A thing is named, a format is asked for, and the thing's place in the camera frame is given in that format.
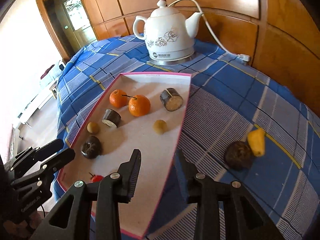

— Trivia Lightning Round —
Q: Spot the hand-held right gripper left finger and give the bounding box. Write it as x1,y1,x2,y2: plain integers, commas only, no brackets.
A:
30,149,142,240

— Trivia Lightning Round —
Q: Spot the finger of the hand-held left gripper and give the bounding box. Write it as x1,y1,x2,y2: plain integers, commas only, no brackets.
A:
5,139,65,178
11,149,75,189

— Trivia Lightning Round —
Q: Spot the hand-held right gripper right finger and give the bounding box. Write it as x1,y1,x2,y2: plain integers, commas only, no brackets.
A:
175,149,285,240

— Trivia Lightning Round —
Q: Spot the pink-edged white tray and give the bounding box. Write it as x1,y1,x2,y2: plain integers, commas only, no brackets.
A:
56,72,192,239

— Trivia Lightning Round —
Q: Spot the dark passion fruit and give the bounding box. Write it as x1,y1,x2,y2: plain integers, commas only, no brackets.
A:
80,135,102,160
224,141,253,171

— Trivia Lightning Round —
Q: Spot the small yellow round fruit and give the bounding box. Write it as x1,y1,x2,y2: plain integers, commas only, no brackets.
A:
87,122,100,134
153,119,167,135

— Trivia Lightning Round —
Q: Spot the small dark sugarcane piece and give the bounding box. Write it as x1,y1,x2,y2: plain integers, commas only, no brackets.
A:
102,109,122,128

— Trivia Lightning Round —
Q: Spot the long-stemmed orange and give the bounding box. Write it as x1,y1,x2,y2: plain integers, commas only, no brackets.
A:
121,94,151,117

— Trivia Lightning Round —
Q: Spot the short-stemmed orange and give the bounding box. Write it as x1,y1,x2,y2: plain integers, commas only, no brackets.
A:
109,89,128,108

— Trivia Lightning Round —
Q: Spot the person's left hand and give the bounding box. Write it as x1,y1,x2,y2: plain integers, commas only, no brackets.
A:
0,211,42,240

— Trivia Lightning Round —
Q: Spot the red tomato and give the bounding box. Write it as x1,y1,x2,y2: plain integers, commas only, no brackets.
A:
89,172,104,183

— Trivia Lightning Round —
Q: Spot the white low bench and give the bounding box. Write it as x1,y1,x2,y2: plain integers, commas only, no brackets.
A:
16,79,59,124

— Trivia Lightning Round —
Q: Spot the dark red cloth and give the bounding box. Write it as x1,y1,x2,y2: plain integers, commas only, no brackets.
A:
40,64,55,79

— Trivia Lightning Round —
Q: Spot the grey cut eggplant piece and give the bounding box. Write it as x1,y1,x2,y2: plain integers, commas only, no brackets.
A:
160,88,184,112

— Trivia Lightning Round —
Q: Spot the yellow pepper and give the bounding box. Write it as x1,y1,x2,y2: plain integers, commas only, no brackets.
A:
247,127,266,157

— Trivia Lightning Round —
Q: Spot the blue plaid tablecloth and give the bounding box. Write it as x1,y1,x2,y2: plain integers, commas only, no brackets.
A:
51,35,320,240

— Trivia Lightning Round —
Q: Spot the kettle base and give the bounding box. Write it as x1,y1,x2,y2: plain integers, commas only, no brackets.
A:
149,47,197,65

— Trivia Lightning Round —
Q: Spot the wooden glass door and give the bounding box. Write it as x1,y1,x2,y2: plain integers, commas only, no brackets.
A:
36,0,98,58

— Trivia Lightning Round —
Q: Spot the white ceramic electric kettle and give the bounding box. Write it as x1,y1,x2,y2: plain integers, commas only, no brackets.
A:
132,0,203,60

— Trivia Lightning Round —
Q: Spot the wooden wardrobe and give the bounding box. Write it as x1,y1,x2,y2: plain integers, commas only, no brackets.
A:
75,0,320,120

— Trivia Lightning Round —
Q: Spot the white power cord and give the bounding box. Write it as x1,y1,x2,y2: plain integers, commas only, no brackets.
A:
168,0,242,57

